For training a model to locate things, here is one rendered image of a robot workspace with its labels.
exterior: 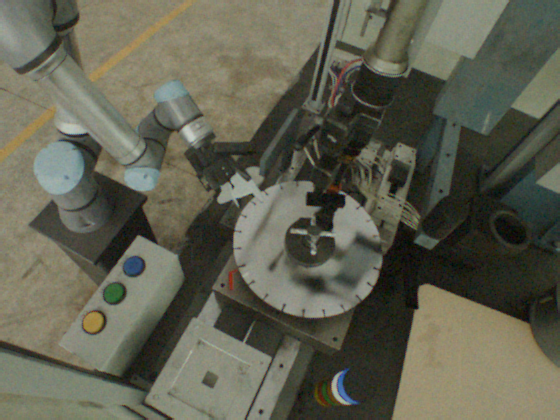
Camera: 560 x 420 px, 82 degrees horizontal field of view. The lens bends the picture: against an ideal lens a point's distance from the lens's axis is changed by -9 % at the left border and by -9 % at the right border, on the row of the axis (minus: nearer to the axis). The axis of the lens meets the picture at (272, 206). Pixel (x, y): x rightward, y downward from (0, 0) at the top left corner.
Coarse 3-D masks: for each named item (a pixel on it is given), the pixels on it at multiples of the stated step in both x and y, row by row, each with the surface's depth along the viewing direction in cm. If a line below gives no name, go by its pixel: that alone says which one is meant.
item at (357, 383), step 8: (352, 368) 43; (360, 368) 43; (368, 368) 43; (344, 376) 43; (352, 376) 43; (360, 376) 43; (368, 376) 43; (344, 384) 42; (352, 384) 42; (360, 384) 42; (368, 384) 42; (376, 384) 42; (344, 392) 42; (352, 392) 42; (360, 392) 42; (368, 392) 42; (344, 400) 44; (352, 400) 41; (360, 400) 41; (368, 400) 41
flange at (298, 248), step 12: (288, 228) 76; (300, 228) 76; (324, 228) 77; (288, 240) 74; (300, 240) 74; (324, 240) 75; (288, 252) 74; (300, 252) 73; (324, 252) 74; (312, 264) 72
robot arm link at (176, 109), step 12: (168, 84) 77; (180, 84) 79; (156, 96) 78; (168, 96) 77; (180, 96) 77; (156, 108) 81; (168, 108) 78; (180, 108) 78; (192, 108) 79; (168, 120) 80; (180, 120) 78; (192, 120) 78
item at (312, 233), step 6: (312, 216) 74; (312, 222) 73; (312, 228) 71; (318, 228) 72; (306, 234) 72; (312, 234) 71; (318, 234) 71; (324, 234) 72; (330, 234) 72; (312, 240) 71; (312, 246) 70; (312, 252) 69
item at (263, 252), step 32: (288, 192) 82; (256, 224) 77; (288, 224) 78; (352, 224) 79; (256, 256) 73; (288, 256) 74; (352, 256) 75; (256, 288) 69; (288, 288) 70; (320, 288) 70; (352, 288) 71
